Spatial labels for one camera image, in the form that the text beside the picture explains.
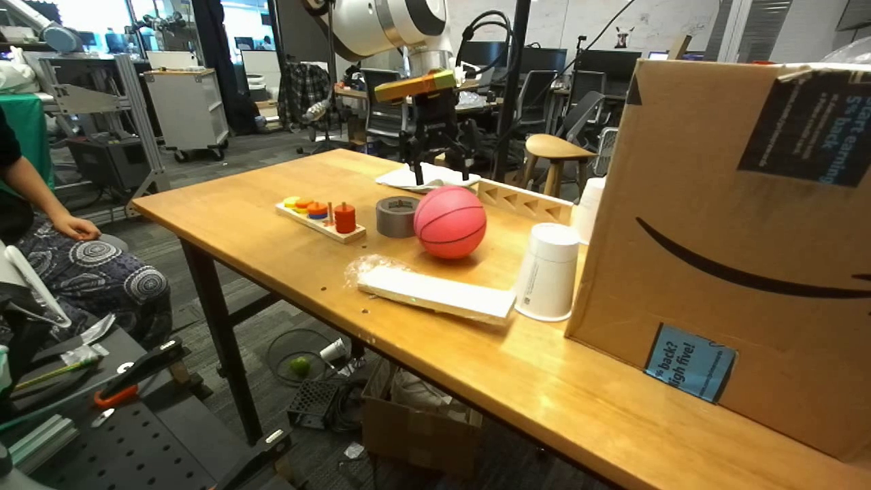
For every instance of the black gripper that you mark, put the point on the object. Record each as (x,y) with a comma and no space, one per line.
(436,119)

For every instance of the pink toy basketball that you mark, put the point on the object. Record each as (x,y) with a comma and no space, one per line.
(450,224)

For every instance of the grey duct tape roll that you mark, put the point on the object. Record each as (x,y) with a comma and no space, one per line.
(397,220)

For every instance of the plastic-wrapped wooden sorter board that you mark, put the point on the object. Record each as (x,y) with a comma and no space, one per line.
(436,292)

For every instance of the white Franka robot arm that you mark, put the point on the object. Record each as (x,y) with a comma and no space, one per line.
(383,25)

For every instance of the person's bare forearm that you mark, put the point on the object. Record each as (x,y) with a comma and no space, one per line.
(32,186)

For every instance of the person's bare hand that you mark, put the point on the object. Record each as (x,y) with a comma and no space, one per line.
(78,227)

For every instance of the white paper sheet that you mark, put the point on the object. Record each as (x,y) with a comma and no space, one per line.
(398,178)

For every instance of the black vertical pole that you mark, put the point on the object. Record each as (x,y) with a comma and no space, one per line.
(511,91)

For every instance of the wooden shape sorter board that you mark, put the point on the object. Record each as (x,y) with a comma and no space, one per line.
(532,205)

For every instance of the dark computer monitor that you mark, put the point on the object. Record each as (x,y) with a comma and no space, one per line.
(484,55)

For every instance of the round wooden stool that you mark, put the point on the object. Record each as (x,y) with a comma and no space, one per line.
(557,149)

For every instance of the white paper cup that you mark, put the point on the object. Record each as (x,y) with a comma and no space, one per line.
(545,273)
(590,208)

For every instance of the small green ball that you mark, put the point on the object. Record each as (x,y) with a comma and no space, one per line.
(302,366)

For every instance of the white wheeled cart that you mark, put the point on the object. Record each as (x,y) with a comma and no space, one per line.
(187,110)

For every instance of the open brown cardboard box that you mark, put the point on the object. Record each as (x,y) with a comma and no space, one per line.
(423,436)

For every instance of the Amazon cardboard box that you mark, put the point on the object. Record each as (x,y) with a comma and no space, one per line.
(725,255)

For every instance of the grey metal rack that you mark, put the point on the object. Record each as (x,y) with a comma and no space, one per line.
(99,137)

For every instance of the black perforated plate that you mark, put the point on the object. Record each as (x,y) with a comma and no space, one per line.
(153,451)

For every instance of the green cloth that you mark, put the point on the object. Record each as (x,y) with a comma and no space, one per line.
(32,126)

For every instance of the person's black shirt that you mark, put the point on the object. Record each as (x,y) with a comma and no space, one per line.
(8,181)

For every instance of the pale aluminium extrusion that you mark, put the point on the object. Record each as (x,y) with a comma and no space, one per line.
(38,442)

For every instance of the black metal table frame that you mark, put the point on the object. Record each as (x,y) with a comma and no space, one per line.
(223,344)

